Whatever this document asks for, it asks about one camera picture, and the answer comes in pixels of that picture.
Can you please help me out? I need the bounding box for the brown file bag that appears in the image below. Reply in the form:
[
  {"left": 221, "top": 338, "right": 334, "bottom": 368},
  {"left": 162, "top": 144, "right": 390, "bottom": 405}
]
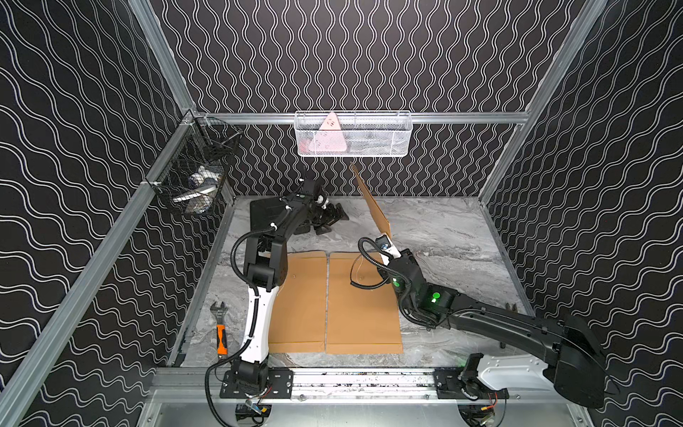
[
  {"left": 325, "top": 252, "right": 403, "bottom": 355},
  {"left": 350, "top": 164, "right": 392, "bottom": 238},
  {"left": 269, "top": 251, "right": 327, "bottom": 353}
]

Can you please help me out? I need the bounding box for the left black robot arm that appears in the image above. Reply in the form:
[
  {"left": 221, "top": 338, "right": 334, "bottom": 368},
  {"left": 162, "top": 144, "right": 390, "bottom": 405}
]
[{"left": 207, "top": 177, "right": 349, "bottom": 397}]

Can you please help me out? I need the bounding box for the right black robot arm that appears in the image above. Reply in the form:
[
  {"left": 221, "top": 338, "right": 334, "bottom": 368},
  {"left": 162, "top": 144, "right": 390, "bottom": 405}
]
[{"left": 358, "top": 235, "right": 608, "bottom": 408}]

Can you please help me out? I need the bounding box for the black plastic tool case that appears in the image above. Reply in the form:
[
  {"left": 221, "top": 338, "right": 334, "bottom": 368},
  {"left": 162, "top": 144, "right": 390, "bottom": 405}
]
[{"left": 249, "top": 197, "right": 311, "bottom": 237}]

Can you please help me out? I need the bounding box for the pink triangular board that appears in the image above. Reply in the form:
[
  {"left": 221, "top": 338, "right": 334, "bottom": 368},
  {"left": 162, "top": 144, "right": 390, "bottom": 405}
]
[{"left": 305, "top": 112, "right": 349, "bottom": 156}]

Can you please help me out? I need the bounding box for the white object in black basket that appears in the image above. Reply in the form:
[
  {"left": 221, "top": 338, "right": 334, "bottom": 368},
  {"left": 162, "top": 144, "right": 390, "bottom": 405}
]
[{"left": 172, "top": 165, "right": 222, "bottom": 215}]

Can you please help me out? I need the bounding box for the white wire mesh basket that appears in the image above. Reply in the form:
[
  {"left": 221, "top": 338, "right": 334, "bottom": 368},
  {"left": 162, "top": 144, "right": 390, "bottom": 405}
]
[{"left": 293, "top": 110, "right": 414, "bottom": 158}]

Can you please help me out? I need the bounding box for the black wire mesh basket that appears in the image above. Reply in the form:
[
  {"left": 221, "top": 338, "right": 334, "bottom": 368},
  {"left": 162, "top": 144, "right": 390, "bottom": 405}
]
[{"left": 152, "top": 117, "right": 245, "bottom": 217}]

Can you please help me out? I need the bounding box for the orange handled tool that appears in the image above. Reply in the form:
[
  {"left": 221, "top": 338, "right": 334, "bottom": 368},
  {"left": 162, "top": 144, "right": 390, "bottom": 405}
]
[{"left": 210, "top": 302, "right": 229, "bottom": 359}]

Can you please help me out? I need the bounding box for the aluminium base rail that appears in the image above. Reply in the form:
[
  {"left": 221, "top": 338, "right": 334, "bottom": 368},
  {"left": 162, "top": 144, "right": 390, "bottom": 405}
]
[{"left": 151, "top": 367, "right": 580, "bottom": 404}]

